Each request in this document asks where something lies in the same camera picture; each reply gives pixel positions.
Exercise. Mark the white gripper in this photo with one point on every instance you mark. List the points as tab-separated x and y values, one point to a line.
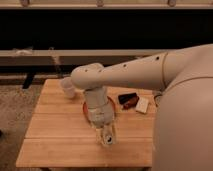
100	111

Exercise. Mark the white plastic bottle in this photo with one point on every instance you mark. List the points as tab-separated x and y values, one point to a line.
106	135

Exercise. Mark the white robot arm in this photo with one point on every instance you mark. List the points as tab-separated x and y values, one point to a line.
183	126

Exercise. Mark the orange bowl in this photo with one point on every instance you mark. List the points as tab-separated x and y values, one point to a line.
85	110

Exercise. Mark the black chip bag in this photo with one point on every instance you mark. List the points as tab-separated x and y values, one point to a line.
125	97

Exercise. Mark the brown snack bar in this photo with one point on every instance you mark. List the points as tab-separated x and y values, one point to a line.
131	103

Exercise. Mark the wooden table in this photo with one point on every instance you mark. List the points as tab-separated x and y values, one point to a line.
60	136

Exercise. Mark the white plastic cup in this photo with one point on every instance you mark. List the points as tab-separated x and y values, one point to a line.
67	87

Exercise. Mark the grey rail beam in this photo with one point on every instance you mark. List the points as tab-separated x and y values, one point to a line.
45	57

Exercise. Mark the black post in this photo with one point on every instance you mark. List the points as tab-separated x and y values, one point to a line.
29	79

